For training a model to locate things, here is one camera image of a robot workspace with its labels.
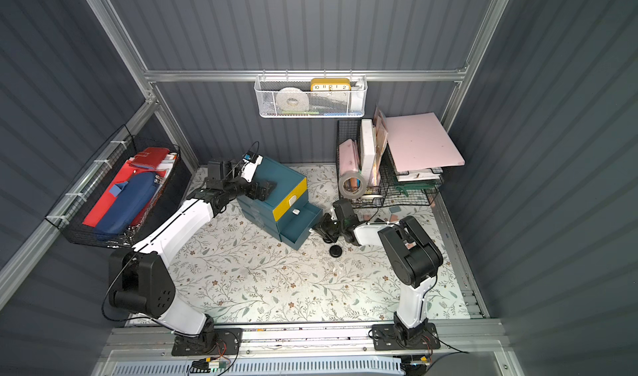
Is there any black earphone case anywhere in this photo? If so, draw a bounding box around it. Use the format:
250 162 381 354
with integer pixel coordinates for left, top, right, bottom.
329 245 343 258

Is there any teal drawer cabinet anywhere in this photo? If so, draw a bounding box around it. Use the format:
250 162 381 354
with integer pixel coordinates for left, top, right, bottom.
237 157 309 241

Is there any teal bottom drawer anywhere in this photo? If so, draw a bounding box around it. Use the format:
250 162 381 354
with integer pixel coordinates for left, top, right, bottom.
279 202 323 250

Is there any yellow top drawer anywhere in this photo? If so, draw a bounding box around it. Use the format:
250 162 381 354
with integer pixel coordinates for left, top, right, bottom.
272 178 307 222

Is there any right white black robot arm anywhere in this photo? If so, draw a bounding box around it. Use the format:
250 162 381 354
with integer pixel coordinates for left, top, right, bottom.
312 199 444 344

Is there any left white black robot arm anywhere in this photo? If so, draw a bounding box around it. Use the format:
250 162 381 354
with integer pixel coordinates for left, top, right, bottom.
101 152 277 338

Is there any clear packing tape roll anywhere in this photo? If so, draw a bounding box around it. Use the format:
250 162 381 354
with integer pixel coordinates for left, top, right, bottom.
338 171 367 200

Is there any pink pouch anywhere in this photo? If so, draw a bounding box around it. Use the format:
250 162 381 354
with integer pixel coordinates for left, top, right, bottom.
338 138 360 177

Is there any red folder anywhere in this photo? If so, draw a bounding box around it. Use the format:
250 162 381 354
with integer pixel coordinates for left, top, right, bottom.
82 147 179 231

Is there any white tape roll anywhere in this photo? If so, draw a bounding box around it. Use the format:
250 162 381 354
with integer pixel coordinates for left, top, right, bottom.
275 87 310 113

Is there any white design book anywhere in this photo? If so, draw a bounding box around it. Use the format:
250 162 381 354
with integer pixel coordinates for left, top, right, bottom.
359 119 375 187

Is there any blue zip pouch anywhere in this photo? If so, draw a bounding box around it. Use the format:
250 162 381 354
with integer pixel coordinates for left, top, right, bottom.
94 172 159 241

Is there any yellow clock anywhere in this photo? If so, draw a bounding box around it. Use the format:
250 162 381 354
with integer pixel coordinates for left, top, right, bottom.
310 78 352 93

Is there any pink foam board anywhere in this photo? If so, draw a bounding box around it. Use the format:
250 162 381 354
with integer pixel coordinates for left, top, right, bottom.
385 113 465 173

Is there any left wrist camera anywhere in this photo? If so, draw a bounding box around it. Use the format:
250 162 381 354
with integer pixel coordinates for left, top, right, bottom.
240 150 263 183

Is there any black wire desk organizer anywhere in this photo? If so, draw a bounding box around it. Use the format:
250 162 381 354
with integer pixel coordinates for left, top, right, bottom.
337 118 443 209

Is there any white wire wall basket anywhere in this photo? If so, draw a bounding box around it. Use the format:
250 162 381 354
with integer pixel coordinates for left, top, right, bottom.
254 73 368 118

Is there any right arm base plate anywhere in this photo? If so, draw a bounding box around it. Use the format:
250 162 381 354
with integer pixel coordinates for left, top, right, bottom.
368 322 441 351

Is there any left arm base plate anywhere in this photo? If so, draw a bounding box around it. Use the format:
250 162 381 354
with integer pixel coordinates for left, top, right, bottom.
171 327 244 357

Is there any black wire side basket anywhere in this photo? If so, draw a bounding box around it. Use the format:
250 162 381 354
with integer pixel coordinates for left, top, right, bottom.
46 129 188 248

